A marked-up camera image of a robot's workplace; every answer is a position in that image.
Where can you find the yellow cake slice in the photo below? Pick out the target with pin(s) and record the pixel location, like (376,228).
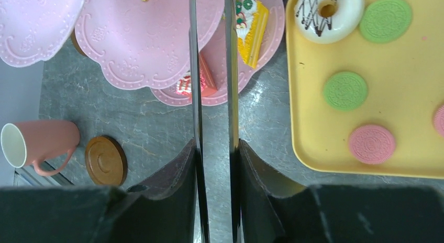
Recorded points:
(251,21)

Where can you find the green macaron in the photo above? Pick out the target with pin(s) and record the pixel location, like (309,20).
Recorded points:
(345,91)
(384,21)

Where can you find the yellow serving tray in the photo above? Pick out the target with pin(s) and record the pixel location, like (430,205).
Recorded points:
(405,88)

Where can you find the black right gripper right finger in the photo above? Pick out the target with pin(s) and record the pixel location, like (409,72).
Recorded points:
(277,209)

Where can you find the white chocolate-drizzle donut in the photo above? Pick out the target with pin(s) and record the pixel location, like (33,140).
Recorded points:
(327,21)

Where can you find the red strawberry cake slice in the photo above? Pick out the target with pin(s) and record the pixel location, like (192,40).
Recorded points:
(207,84)

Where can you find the metal serving tongs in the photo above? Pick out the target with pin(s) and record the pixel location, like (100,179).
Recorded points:
(232,77)

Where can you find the beige cup left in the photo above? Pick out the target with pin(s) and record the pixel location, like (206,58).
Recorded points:
(34,142)

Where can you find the pink three-tier cake stand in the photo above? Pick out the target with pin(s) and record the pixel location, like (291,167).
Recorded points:
(136,44)

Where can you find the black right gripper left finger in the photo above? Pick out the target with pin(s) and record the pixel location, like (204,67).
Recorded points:
(160,208)

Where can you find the brown saucer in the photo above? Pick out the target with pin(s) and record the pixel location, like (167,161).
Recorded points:
(76,44)
(106,161)

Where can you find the pink macaron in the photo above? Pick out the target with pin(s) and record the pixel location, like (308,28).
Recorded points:
(438,120)
(371,144)

